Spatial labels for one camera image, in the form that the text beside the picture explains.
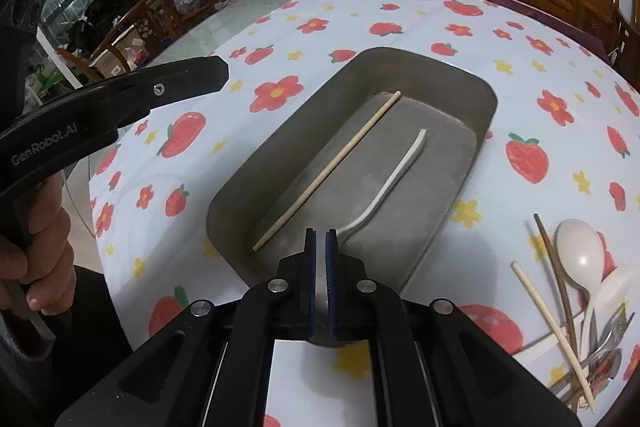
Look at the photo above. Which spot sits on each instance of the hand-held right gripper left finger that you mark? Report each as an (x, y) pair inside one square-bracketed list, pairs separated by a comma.
[(311, 257)]

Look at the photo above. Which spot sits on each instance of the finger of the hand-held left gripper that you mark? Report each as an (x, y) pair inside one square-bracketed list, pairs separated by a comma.
[(180, 79)]

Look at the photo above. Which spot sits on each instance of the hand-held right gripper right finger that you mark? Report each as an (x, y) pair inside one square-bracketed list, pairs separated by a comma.
[(331, 257)]

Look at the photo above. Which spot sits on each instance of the light wooden chopstick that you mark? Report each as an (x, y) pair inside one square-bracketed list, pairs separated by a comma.
[(545, 312), (340, 159)]

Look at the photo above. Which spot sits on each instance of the white plastic spoon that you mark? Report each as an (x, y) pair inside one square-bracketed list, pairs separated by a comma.
[(580, 252), (617, 289), (400, 172)]

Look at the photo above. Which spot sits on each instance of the grey metal tray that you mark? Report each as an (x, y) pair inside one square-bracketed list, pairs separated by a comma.
[(430, 187)]

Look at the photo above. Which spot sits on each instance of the dark brown chopstick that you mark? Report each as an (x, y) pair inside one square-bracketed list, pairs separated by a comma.
[(552, 264), (540, 339)]

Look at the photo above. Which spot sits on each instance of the metal fork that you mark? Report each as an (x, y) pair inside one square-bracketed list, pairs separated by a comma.
[(607, 332)]

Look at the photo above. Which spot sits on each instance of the person's left hand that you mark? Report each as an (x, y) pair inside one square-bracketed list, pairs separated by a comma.
[(50, 252)]

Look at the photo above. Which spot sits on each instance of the pile of black bags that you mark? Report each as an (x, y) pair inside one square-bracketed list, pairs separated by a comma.
[(100, 14)]

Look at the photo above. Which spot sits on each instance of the person's black clothing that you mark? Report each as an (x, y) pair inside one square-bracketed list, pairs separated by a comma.
[(75, 357)]

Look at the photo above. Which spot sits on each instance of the strawberry flower printed tablecloth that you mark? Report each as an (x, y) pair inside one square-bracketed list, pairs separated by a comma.
[(400, 17)]

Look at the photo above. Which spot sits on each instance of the metal spoon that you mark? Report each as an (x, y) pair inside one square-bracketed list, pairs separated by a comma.
[(600, 369)]

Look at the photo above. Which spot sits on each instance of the carved wooden chair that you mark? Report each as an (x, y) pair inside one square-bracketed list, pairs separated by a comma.
[(625, 37)]

